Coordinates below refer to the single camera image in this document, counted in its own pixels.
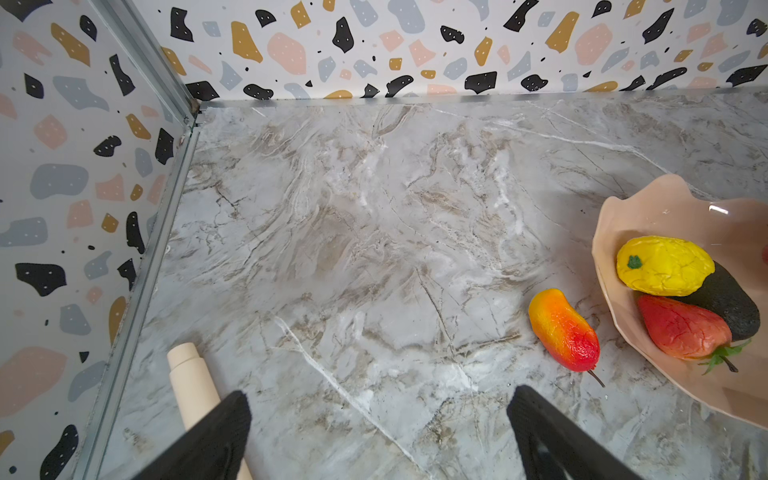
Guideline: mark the red-orange fake mango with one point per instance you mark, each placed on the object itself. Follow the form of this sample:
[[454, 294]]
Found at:
[[564, 333]]

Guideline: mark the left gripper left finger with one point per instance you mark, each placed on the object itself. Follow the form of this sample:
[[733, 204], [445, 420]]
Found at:
[[212, 449]]

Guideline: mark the beige wooden rolling pin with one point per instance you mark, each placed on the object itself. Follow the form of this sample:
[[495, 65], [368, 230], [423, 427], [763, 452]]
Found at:
[[194, 389]]

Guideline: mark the pink flower-shaped fruit bowl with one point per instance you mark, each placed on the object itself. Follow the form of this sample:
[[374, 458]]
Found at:
[[734, 233]]

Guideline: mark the red fake strawberry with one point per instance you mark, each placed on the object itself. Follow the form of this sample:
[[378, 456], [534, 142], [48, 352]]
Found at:
[[689, 333]]

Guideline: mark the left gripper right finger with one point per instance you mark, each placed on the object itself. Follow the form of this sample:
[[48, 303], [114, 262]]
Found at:
[[551, 446]]

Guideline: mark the dark fake avocado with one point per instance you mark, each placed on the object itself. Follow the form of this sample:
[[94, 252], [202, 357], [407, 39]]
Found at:
[[721, 294]]

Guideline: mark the yellow fake lemon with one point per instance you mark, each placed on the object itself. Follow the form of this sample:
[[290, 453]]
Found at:
[[663, 266]]

